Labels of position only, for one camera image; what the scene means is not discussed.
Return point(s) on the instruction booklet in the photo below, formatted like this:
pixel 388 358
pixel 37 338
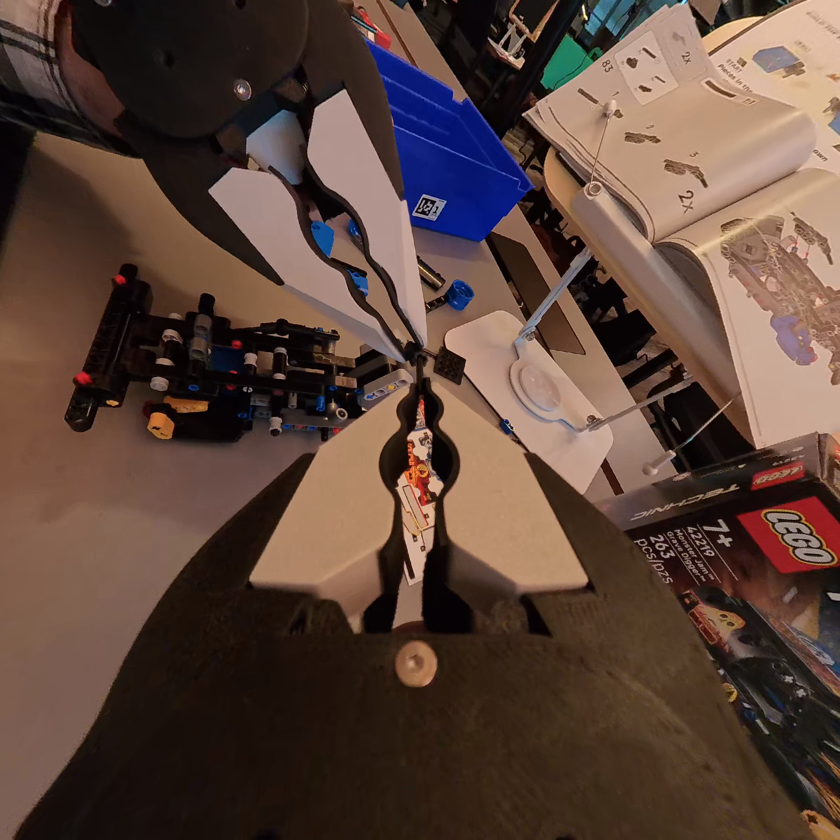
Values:
pixel 689 131

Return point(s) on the black long toy beam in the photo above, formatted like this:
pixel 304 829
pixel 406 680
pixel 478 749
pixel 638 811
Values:
pixel 438 304

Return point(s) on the red hand tool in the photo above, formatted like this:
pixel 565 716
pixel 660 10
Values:
pixel 374 29

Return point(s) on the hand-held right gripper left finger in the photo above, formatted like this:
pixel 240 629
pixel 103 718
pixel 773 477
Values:
pixel 321 525

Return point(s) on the grey desk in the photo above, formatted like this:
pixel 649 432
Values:
pixel 131 525

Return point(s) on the blue tagged storage bin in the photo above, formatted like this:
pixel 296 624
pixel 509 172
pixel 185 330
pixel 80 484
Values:
pixel 453 170

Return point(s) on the black toy set box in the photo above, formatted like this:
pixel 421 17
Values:
pixel 722 590

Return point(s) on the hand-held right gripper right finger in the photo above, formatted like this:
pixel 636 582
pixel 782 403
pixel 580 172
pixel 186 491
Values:
pixel 512 525

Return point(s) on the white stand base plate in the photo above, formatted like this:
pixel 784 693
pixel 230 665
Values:
pixel 485 354

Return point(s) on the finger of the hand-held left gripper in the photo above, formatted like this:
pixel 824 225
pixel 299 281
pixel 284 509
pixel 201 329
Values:
pixel 361 164
pixel 262 216

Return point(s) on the black curved toy panel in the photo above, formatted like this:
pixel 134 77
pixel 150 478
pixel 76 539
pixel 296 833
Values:
pixel 431 272

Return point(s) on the blue curved toy panel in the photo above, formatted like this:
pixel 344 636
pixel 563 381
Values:
pixel 321 237

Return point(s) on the black metal frame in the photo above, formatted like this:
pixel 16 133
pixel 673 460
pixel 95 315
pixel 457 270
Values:
pixel 531 92

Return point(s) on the black square grid plate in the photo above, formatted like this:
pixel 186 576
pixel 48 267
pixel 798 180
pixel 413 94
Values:
pixel 450 364

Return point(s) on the colourful sticker sheet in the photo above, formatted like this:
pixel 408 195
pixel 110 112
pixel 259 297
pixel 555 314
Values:
pixel 420 472

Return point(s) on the toy car chassis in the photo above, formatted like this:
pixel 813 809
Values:
pixel 216 367

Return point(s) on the dark desk cover panel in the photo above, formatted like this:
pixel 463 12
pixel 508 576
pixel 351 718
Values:
pixel 525 275

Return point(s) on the blue flat toy panel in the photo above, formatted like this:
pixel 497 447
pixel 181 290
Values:
pixel 359 282

